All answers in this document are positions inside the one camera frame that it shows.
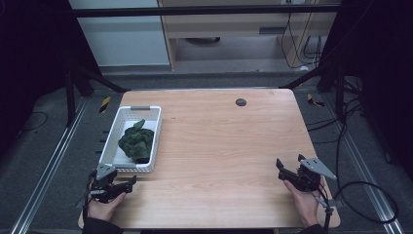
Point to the dark curtain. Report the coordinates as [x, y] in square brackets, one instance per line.
[380, 65]
[32, 58]

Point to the dark green cloth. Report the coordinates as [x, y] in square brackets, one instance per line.
[137, 143]

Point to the white plastic basket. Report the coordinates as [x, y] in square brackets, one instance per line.
[112, 152]

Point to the black and yellow floor tape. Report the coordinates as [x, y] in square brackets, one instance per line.
[312, 100]
[104, 104]

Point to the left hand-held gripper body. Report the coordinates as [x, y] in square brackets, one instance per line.
[104, 171]

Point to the aluminium floor rail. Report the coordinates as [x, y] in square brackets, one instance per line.
[48, 169]
[363, 169]

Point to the dark round table grommet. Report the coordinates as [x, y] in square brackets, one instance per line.
[241, 102]

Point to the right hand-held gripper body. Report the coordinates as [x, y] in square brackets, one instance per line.
[312, 172]

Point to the white cabinet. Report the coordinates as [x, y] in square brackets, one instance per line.
[123, 39]

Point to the black horizontal frame bar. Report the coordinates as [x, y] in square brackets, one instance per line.
[195, 11]

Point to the black metal stand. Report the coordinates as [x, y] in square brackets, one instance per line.
[339, 91]
[69, 97]

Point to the person's left hand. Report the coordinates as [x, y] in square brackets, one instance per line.
[103, 209]

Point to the person's right hand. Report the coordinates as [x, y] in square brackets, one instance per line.
[304, 203]

